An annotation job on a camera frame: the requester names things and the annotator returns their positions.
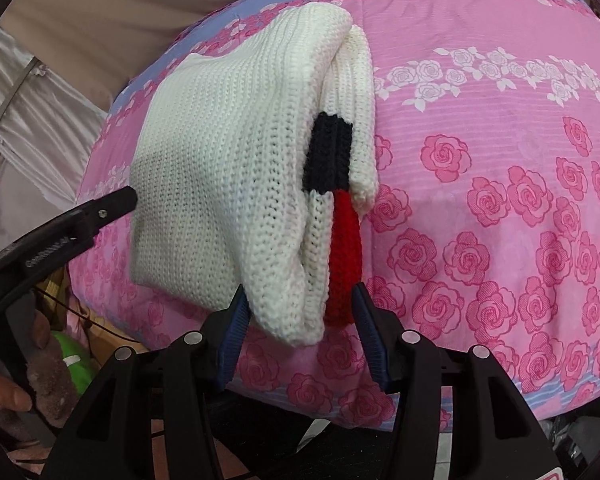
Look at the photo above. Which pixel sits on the white red black knit sweater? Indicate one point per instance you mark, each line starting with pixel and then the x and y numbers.
pixel 220 170

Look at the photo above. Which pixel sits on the white satin curtain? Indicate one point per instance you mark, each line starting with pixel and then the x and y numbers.
pixel 25 125

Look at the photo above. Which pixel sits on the green plastic object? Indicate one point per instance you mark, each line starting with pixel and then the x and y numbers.
pixel 77 362

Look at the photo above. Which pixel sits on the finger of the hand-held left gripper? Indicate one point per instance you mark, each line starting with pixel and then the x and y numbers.
pixel 107 207

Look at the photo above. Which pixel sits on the person's left hand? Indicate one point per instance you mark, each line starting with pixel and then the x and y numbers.
pixel 50 380

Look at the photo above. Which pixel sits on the beige cloth backdrop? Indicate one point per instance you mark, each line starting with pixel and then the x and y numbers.
pixel 130 15

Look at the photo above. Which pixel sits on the pink floral blanket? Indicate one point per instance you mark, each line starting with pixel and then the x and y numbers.
pixel 480 210

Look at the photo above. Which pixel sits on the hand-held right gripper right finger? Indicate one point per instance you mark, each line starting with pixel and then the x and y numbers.
pixel 371 337

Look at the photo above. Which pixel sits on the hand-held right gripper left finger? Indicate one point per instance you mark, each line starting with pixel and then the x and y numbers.
pixel 234 332

